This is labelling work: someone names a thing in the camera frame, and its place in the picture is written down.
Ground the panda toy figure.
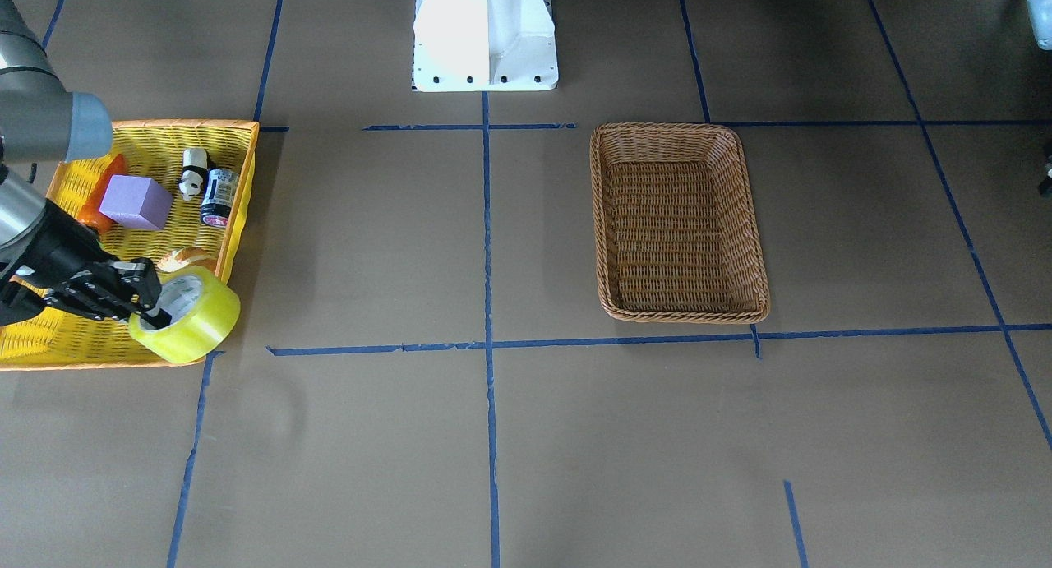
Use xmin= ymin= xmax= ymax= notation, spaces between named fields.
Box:
xmin=178 ymin=147 xmax=210 ymax=201

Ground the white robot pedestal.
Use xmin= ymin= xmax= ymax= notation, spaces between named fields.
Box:
xmin=411 ymin=0 xmax=560 ymax=93

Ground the yellow plastic basket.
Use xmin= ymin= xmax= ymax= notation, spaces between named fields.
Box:
xmin=2 ymin=118 xmax=261 ymax=371

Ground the toy croissant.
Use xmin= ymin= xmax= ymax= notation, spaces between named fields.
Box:
xmin=155 ymin=247 xmax=218 ymax=273

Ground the yellow tape roll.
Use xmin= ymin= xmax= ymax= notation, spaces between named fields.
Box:
xmin=127 ymin=266 xmax=241 ymax=365

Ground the orange toy carrot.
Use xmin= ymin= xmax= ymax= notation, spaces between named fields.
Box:
xmin=76 ymin=153 xmax=127 ymax=235

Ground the brown wicker basket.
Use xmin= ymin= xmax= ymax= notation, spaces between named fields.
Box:
xmin=589 ymin=122 xmax=773 ymax=325

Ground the small blue can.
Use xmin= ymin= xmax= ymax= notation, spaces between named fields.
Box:
xmin=199 ymin=168 xmax=239 ymax=229

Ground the purple foam cube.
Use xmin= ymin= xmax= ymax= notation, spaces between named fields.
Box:
xmin=101 ymin=175 xmax=174 ymax=231

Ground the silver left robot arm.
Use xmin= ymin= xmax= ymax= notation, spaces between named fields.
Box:
xmin=1027 ymin=0 xmax=1051 ymax=37

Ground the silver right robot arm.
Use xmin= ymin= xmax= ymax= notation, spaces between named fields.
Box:
xmin=1 ymin=0 xmax=171 ymax=329

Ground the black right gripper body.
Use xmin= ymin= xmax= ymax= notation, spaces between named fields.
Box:
xmin=1 ymin=201 xmax=118 ymax=326

